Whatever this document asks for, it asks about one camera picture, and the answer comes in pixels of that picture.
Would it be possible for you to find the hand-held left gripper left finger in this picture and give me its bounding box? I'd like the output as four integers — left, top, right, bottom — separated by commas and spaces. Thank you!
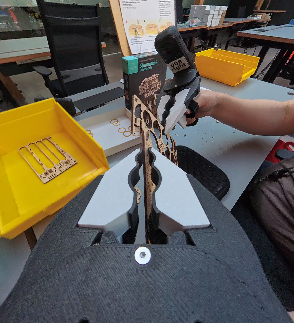
78, 148, 140, 244

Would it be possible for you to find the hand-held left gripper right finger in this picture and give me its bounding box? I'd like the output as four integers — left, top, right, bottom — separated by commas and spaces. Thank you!
148, 148, 211, 244

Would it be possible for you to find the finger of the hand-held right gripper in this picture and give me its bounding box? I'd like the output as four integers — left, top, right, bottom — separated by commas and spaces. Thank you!
163, 88, 188, 135
157, 92, 175, 127

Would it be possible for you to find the laser-cut wooden parts sheet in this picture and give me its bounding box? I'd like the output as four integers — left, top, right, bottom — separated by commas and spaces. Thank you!
131, 95, 178, 245

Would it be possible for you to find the person's right forearm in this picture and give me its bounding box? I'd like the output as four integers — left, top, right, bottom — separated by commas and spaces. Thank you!
219, 89, 294, 137

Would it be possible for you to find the dark model kit box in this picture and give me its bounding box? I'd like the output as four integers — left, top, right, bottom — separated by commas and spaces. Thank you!
122, 52, 167, 110

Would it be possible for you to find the person's right hand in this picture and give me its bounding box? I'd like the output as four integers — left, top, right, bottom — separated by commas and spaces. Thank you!
186, 89, 222, 125

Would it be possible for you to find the instruction sign board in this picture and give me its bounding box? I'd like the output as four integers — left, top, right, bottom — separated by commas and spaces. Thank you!
108, 0, 178, 56

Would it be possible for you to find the stack of white boxes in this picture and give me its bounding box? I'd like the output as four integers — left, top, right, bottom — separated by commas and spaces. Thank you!
189, 5, 228, 27

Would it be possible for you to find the group of tan rubber bands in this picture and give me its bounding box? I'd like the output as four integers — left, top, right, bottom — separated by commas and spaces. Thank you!
86, 119, 142, 138

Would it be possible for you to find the white cardboard tray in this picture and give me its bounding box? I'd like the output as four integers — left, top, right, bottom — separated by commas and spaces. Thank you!
77, 107, 143, 157

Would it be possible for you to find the yellow plastic bin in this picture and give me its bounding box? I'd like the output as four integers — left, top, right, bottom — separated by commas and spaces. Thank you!
0, 98, 110, 239
195, 48, 260, 87

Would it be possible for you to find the small slotted wooden sheet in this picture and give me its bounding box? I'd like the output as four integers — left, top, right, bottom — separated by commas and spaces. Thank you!
19, 137, 78, 184

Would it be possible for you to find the black office chair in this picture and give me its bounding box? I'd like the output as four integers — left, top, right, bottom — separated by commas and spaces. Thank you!
33, 0, 125, 117

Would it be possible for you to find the grey table wooden edge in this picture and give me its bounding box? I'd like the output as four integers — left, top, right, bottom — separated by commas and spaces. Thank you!
237, 24, 294, 87
0, 37, 107, 106

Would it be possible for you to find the red plastic object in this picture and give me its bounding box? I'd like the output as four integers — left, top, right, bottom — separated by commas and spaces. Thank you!
266, 140, 294, 163

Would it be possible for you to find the black lanyard strap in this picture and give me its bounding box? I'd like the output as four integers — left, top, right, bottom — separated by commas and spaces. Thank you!
258, 154, 294, 183

